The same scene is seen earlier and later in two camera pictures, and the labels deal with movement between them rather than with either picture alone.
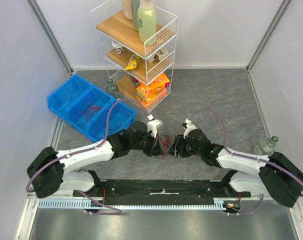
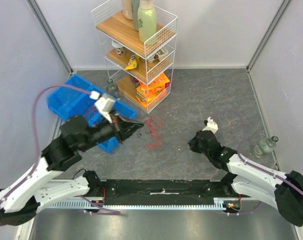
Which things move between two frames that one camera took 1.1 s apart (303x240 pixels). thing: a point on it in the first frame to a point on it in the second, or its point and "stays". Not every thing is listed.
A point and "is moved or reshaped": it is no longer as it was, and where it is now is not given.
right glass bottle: (267, 146) stays
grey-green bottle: (135, 5) stays
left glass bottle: (112, 89) stays
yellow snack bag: (133, 62) stays
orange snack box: (154, 90) stays
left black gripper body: (148, 143) to (115, 121)
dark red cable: (88, 112) stays
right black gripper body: (180, 146) to (196, 144)
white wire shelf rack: (145, 70) stays
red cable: (164, 140) is moved or reshaped
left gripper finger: (157, 149) to (132, 121)
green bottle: (147, 18) stays
